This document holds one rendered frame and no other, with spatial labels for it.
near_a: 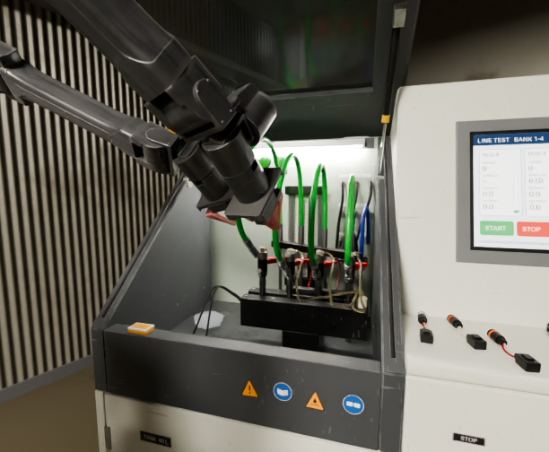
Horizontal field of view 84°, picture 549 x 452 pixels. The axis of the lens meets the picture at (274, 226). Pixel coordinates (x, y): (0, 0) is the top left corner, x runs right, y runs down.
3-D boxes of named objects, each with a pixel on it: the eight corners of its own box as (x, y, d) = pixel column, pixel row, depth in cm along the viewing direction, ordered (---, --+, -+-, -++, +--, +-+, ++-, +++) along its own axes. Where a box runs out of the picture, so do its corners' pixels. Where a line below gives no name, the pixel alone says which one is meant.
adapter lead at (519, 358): (540, 373, 50) (542, 361, 50) (526, 372, 50) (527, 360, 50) (496, 338, 62) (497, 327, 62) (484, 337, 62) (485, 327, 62)
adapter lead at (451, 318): (486, 351, 57) (487, 340, 57) (474, 350, 57) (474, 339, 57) (455, 322, 69) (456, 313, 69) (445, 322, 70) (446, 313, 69)
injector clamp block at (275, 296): (240, 349, 87) (239, 297, 85) (252, 333, 96) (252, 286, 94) (366, 368, 78) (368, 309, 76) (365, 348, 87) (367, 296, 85)
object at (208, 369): (108, 393, 74) (103, 329, 72) (121, 382, 78) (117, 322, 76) (378, 452, 57) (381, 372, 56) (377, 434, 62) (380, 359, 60)
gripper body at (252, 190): (285, 175, 50) (268, 138, 45) (263, 224, 45) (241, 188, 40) (253, 176, 53) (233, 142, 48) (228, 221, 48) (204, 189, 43)
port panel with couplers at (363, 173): (333, 256, 106) (335, 164, 103) (333, 253, 110) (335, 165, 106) (371, 257, 103) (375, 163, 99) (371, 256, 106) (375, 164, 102)
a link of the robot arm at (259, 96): (154, 111, 40) (191, 89, 34) (201, 64, 45) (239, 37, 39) (215, 178, 46) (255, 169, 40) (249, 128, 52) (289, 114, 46)
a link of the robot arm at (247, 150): (189, 144, 40) (222, 143, 37) (216, 112, 43) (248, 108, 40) (216, 181, 45) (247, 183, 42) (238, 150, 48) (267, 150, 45)
